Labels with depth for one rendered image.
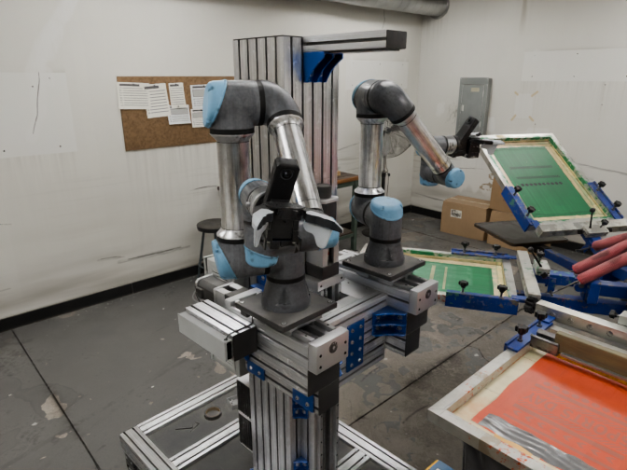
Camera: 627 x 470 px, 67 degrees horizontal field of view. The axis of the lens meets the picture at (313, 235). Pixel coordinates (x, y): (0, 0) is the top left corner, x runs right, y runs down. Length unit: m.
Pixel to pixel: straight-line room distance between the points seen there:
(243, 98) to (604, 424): 1.36
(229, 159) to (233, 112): 0.12
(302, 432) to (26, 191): 3.03
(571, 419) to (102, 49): 3.98
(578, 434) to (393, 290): 0.69
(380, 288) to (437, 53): 5.43
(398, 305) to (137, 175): 3.24
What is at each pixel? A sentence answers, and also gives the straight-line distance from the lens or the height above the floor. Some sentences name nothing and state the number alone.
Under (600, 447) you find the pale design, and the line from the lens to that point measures 1.62.
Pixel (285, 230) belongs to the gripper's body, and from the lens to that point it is 0.88.
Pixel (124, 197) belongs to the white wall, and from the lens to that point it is 4.53.
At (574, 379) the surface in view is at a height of 0.96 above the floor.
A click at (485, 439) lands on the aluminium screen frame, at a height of 0.99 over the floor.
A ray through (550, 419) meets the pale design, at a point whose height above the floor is 0.96.
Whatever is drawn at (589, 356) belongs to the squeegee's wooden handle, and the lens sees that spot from 1.90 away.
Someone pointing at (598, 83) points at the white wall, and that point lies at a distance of 6.06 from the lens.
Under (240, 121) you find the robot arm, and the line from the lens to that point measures 1.25.
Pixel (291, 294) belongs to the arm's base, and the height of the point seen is 1.31.
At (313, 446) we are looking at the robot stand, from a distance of 2.01.
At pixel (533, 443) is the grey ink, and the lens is 1.55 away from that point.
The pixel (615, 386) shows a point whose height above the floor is 0.96.
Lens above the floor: 1.91
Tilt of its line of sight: 18 degrees down
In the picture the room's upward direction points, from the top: straight up
